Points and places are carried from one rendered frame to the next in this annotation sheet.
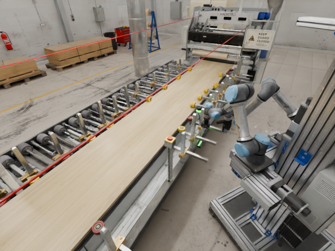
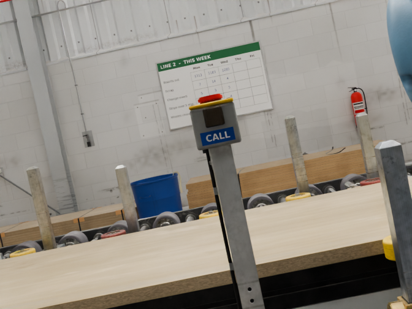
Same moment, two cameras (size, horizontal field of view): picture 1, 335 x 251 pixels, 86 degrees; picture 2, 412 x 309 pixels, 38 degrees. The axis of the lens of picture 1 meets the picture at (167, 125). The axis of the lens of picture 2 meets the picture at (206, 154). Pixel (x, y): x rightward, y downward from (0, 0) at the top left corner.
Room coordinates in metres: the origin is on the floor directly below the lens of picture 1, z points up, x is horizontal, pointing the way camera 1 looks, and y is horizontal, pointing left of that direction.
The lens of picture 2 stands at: (0.62, -0.85, 1.19)
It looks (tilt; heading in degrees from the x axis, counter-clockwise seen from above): 3 degrees down; 61
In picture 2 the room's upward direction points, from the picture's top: 12 degrees counter-clockwise
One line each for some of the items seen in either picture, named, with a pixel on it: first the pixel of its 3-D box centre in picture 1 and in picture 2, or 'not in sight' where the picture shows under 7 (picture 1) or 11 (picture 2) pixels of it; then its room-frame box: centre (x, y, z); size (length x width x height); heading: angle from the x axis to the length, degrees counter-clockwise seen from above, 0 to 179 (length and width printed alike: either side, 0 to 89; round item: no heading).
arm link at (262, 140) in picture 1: (259, 143); not in sight; (1.04, -0.72, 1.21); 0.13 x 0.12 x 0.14; 111
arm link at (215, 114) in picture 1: (215, 113); not in sight; (1.43, -0.45, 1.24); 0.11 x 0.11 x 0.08; 21
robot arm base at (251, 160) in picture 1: (256, 153); not in sight; (1.04, -0.72, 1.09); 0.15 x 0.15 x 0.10
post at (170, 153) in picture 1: (170, 164); (246, 281); (1.09, -0.02, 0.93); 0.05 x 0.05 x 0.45; 59
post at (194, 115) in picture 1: (193, 132); not in sight; (1.53, -0.28, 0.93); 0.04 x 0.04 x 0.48; 59
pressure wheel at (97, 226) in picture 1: (99, 230); not in sight; (0.57, 0.47, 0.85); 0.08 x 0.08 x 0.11
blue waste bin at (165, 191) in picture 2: not in sight; (160, 207); (3.25, 5.29, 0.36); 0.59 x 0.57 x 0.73; 57
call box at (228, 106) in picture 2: (170, 142); (216, 125); (1.09, -0.02, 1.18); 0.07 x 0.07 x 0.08; 59
